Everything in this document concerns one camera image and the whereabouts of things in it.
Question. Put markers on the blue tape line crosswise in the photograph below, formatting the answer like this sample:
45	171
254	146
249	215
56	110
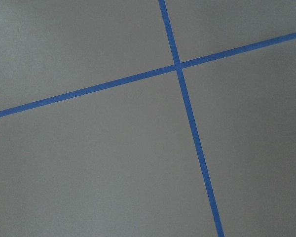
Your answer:
148	74

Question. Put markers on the blue tape line lengthwise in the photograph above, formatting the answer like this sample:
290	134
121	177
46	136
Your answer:
191	119

